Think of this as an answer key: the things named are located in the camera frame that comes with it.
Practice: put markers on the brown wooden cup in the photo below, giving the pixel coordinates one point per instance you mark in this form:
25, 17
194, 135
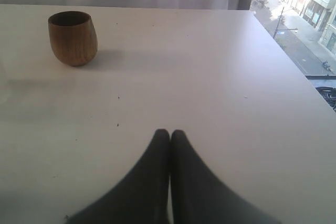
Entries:
73, 37

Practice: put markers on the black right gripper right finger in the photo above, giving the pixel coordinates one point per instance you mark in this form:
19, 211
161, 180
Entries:
199, 196

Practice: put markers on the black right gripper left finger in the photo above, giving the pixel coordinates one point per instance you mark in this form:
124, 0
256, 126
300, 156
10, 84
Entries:
141, 196

